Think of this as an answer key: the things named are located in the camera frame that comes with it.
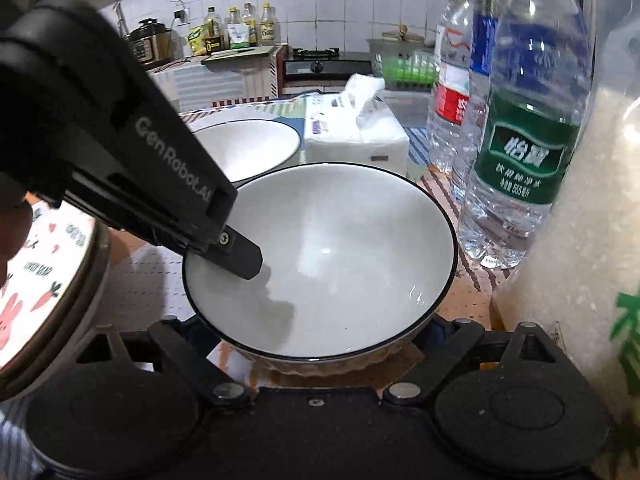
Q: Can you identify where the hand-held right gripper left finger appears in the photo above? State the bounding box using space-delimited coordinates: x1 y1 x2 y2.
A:
75 316 251 406

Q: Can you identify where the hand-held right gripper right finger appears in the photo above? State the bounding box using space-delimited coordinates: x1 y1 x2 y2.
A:
382 316 563 406

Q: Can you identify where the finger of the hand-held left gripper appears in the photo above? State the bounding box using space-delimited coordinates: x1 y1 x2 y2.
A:
202 227 264 281

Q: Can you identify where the white bowl with dark rim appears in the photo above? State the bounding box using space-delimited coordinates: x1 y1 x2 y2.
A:
182 162 459 378
189 119 303 187

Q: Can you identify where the person's left hand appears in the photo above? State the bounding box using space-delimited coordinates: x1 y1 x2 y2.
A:
0 172 33 286

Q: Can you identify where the black pressure cooker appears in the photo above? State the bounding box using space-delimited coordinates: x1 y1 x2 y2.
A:
126 18 171 66

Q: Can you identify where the striped patchwork counter cloth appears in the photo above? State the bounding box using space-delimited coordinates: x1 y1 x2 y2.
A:
150 45 291 113

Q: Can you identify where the yellow seasoning bag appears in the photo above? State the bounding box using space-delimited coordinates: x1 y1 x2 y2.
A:
187 25 208 56

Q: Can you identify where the dark bottle with yellow label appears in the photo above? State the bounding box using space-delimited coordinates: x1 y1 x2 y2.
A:
204 6 224 56

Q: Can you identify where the dark cutting board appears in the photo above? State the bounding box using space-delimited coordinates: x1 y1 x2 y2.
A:
202 45 276 61

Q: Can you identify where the white tissue pack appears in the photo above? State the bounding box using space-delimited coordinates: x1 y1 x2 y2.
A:
304 73 410 177

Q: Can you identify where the oil bottle with green label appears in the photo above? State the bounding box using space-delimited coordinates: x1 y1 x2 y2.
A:
227 6 251 50

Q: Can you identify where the amber oil bottle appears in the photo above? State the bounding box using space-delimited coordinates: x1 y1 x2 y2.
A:
242 2 259 47

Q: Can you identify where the clear bag of rice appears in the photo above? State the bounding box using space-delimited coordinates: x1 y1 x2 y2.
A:
492 0 640 441

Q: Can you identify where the yellow oil bottle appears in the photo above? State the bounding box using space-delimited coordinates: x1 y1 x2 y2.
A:
260 2 277 46

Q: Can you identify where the green label water bottle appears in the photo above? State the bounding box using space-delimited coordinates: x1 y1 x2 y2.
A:
457 0 593 270

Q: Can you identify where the black gas stove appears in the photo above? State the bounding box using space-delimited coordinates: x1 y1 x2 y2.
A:
282 47 373 96

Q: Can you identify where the red label water bottle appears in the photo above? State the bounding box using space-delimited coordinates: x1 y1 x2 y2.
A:
426 0 488 173

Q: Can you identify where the green plastic basket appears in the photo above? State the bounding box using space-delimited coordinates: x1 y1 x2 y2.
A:
368 35 441 92

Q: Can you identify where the blue label water bottle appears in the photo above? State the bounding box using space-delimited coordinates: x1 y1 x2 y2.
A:
452 0 506 206

